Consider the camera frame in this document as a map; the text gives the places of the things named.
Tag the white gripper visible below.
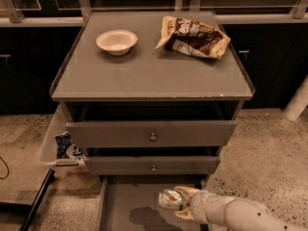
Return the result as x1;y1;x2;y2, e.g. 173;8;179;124
174;186;215;224

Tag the black cable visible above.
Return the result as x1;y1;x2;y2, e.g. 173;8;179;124
0;157;10;181

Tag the blue snack packet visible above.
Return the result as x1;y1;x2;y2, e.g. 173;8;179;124
54;132;72;159

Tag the grey bottom drawer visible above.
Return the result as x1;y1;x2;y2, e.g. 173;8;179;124
98;175;210;231

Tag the metal top drawer knob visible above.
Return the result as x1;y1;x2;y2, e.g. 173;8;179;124
149;133;157;141

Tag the grey drawer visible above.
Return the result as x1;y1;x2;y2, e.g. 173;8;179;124
65;120;237;148
98;175;210;231
85;156;220;175

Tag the brown chip bag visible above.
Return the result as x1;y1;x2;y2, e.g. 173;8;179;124
156;16;231;59

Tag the black floor rail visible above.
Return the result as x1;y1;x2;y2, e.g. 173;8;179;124
19;169;55;231

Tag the clear plastic bin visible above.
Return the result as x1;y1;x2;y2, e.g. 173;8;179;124
39;107;88;173

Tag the grey drawer cabinet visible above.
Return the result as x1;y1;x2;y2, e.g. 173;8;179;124
48;11;256;231

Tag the green white 7up can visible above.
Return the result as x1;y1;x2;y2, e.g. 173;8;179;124
159;190;183;211

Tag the grey top drawer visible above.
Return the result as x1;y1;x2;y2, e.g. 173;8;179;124
65;120;237;148

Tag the white bowl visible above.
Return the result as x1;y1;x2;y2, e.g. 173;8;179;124
96;30;138;56

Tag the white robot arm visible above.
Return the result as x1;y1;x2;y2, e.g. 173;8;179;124
174;186;308;231

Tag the grey middle drawer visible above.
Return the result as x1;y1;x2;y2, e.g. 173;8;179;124
85;156;220;175

